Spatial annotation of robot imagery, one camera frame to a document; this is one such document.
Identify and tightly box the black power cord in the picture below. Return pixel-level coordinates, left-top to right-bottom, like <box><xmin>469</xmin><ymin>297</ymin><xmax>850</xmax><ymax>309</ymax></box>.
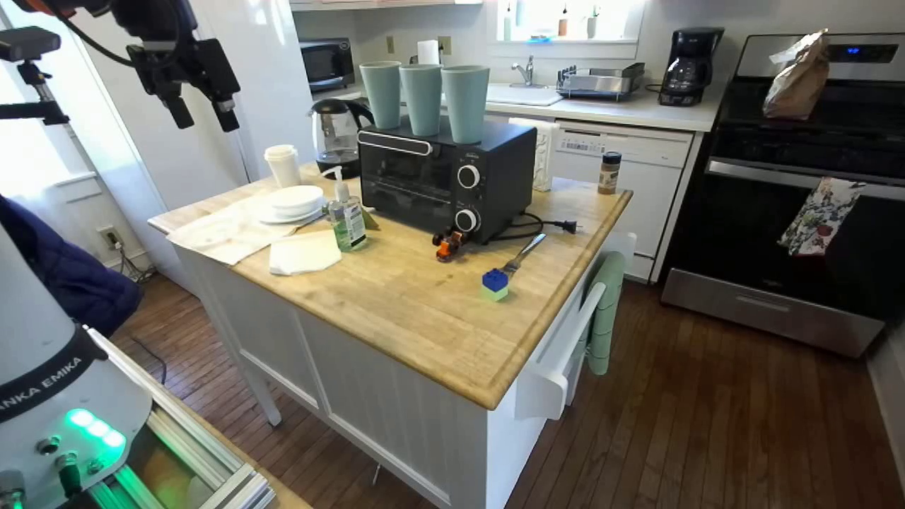
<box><xmin>490</xmin><ymin>209</ymin><xmax>579</xmax><ymax>243</ymax></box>

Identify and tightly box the white island towel rail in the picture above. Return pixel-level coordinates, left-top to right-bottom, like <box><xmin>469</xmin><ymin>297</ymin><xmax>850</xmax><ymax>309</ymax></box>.
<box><xmin>515</xmin><ymin>280</ymin><xmax>608</xmax><ymax>424</ymax></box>

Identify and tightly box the kitchen window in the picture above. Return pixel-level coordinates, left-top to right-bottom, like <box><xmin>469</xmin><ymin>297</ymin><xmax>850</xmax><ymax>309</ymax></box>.
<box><xmin>495</xmin><ymin>0</ymin><xmax>647</xmax><ymax>49</ymax></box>

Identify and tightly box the black toaster oven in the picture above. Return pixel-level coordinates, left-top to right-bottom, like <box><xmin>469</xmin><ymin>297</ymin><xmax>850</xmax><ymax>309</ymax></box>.
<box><xmin>355</xmin><ymin>114</ymin><xmax>541</xmax><ymax>249</ymax></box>

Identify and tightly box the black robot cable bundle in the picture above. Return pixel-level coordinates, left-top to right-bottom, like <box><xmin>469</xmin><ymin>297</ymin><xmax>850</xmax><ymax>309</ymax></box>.
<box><xmin>50</xmin><ymin>10</ymin><xmax>138</xmax><ymax>70</ymax></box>

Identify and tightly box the white kitchen sink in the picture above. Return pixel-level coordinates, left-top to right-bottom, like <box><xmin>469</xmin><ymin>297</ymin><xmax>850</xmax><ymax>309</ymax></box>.
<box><xmin>484</xmin><ymin>82</ymin><xmax>566</xmax><ymax>110</ymax></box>

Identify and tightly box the white wood-topped kitchen island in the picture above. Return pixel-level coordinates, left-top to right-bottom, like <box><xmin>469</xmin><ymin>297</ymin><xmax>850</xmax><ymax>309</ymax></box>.
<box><xmin>146</xmin><ymin>162</ymin><xmax>637</xmax><ymax>509</ymax></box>

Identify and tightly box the white ceramic plate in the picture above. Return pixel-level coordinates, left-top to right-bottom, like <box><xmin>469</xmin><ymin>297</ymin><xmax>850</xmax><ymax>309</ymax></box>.
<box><xmin>255</xmin><ymin>192</ymin><xmax>330</xmax><ymax>229</ymax></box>

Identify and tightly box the green hand soap dispenser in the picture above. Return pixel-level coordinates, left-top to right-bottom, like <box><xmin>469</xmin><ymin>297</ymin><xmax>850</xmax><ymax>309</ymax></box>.
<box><xmin>320</xmin><ymin>164</ymin><xmax>370</xmax><ymax>256</ymax></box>

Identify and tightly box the chrome sink faucet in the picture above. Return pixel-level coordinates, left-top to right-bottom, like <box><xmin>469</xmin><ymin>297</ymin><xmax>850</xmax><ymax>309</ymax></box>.
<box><xmin>510</xmin><ymin>53</ymin><xmax>546</xmax><ymax>90</ymax></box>

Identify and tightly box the grey dish rack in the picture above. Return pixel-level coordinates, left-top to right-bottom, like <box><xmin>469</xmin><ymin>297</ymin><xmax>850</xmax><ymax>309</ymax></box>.
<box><xmin>555</xmin><ymin>59</ymin><xmax>647</xmax><ymax>103</ymax></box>

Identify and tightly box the black camera on tripod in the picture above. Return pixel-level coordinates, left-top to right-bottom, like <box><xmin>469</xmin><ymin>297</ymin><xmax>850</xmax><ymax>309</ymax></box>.
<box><xmin>0</xmin><ymin>22</ymin><xmax>74</xmax><ymax>128</ymax></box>

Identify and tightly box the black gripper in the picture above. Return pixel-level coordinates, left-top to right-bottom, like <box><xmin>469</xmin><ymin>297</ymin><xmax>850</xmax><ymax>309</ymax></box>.
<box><xmin>95</xmin><ymin>0</ymin><xmax>244</xmax><ymax>137</ymax></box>

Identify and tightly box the blue headed dish brush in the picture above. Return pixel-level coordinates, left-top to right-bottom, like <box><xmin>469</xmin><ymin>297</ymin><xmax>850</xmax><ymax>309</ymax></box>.
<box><xmin>478</xmin><ymin>229</ymin><xmax>548</xmax><ymax>307</ymax></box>

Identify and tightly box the large white paper towel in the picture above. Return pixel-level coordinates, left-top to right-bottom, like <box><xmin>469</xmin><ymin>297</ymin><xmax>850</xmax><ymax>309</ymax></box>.
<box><xmin>164</xmin><ymin>195</ymin><xmax>304</xmax><ymax>270</ymax></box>

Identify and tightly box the light blue plastic cup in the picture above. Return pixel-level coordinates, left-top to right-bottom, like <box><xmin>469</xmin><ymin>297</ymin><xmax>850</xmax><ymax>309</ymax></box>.
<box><xmin>437</xmin><ymin>62</ymin><xmax>491</xmax><ymax>147</ymax></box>
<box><xmin>398</xmin><ymin>62</ymin><xmax>446</xmax><ymax>141</ymax></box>
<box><xmin>355</xmin><ymin>59</ymin><xmax>405</xmax><ymax>133</ymax></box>

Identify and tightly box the black microwave oven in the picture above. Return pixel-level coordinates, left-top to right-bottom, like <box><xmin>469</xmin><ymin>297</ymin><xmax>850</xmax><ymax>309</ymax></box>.
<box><xmin>296</xmin><ymin>36</ymin><xmax>355</xmax><ymax>96</ymax></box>

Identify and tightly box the white dishwasher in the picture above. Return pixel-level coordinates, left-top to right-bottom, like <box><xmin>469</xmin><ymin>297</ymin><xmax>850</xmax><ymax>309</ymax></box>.
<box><xmin>548</xmin><ymin>118</ymin><xmax>702</xmax><ymax>284</ymax></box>

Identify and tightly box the folded white napkin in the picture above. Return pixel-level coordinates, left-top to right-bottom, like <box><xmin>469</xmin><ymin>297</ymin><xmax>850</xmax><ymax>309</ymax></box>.
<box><xmin>265</xmin><ymin>226</ymin><xmax>344</xmax><ymax>280</ymax></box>

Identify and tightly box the floral oven towel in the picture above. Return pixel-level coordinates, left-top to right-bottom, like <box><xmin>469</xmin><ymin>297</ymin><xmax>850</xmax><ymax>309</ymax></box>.
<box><xmin>774</xmin><ymin>175</ymin><xmax>866</xmax><ymax>260</ymax></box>

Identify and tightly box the aluminium robot stand frame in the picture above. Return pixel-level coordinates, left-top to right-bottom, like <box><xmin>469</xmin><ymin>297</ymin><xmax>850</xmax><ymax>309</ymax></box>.
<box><xmin>81</xmin><ymin>324</ymin><xmax>314</xmax><ymax>509</ymax></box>

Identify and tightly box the brown paper bag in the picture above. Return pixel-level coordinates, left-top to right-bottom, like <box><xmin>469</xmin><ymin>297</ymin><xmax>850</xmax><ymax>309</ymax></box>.
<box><xmin>761</xmin><ymin>25</ymin><xmax>835</xmax><ymax>126</ymax></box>

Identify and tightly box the spice jar with dark lid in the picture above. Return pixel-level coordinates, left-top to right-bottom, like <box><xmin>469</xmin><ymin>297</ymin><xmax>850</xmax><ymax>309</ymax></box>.
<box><xmin>596</xmin><ymin>150</ymin><xmax>625</xmax><ymax>199</ymax></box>

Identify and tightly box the white lidded paper cup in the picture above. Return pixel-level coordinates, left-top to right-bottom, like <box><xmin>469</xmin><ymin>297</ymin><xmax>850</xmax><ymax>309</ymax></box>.
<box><xmin>261</xmin><ymin>141</ymin><xmax>303</xmax><ymax>189</ymax></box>

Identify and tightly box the black coffee maker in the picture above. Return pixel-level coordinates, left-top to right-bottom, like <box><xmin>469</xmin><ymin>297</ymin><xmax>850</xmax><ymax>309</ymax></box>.
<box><xmin>655</xmin><ymin>25</ymin><xmax>726</xmax><ymax>109</ymax></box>

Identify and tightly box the black glass electric kettle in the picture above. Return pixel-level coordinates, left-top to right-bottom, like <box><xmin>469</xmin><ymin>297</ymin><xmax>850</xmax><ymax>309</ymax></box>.
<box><xmin>307</xmin><ymin>96</ymin><xmax>379</xmax><ymax>182</ymax></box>

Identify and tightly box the hanging green towel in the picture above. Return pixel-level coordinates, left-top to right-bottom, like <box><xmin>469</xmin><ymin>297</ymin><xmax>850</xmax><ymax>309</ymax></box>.
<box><xmin>582</xmin><ymin>249</ymin><xmax>628</xmax><ymax>380</ymax></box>

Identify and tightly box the dark blue jacket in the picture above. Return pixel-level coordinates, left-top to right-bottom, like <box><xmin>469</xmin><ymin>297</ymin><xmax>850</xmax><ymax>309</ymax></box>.
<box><xmin>0</xmin><ymin>192</ymin><xmax>146</xmax><ymax>339</ymax></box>

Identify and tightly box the black steel oven range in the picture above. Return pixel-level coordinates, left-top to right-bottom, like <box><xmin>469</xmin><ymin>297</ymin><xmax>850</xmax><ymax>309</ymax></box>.
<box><xmin>659</xmin><ymin>31</ymin><xmax>905</xmax><ymax>363</ymax></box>

